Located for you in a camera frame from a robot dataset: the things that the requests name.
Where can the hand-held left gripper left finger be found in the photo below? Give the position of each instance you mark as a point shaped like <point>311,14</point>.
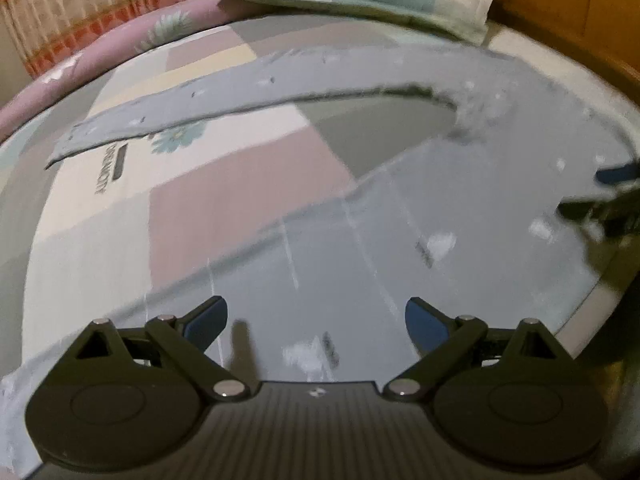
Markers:
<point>207,322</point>

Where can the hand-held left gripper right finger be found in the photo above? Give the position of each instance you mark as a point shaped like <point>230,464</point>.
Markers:
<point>425,325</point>

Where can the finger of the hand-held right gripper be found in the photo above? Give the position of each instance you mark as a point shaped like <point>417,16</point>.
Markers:
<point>620,172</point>
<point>615,212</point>

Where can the grey printed pajama pants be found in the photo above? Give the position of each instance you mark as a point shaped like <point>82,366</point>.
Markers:
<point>475,185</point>

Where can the bed with patchwork sheet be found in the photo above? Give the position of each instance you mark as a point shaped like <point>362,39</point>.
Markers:
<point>225,185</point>

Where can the wooden headboard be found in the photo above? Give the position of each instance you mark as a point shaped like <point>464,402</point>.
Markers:
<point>575,20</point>

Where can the purple floral quilt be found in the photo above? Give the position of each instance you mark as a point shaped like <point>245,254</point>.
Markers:
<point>125,45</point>

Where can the patterned orange beige curtain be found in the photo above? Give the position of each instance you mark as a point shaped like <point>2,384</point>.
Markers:
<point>75,5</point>

